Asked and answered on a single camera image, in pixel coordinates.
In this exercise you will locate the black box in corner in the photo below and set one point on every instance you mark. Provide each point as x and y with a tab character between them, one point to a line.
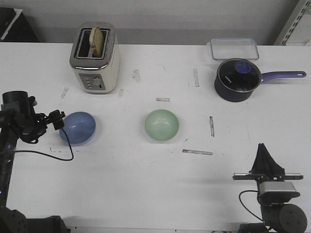
14	26

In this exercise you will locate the dark blue saucepan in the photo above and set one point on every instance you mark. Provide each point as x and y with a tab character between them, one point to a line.
233	96

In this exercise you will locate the clear plastic food container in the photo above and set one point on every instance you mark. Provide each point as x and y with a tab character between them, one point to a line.
227	48

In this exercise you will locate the white slotted shelf rail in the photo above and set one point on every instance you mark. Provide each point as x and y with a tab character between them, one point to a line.
297	29

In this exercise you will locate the slice of toast bread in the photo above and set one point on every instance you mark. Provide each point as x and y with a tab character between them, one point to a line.
96	40

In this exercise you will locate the cream and chrome toaster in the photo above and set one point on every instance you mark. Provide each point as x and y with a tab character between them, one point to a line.
96	75

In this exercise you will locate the blue bowl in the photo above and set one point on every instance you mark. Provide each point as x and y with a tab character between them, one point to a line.
80	127

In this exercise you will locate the glass pot lid blue knob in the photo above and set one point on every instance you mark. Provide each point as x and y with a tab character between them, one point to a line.
239	75

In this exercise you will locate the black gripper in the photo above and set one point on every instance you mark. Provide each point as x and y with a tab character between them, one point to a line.
18	119
263	166

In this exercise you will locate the green bowl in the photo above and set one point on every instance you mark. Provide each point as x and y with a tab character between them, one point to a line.
161	125

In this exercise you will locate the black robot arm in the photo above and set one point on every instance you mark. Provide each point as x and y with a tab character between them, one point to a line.
282	218
13	221

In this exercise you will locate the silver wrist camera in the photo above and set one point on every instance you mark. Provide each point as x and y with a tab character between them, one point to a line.
278	187

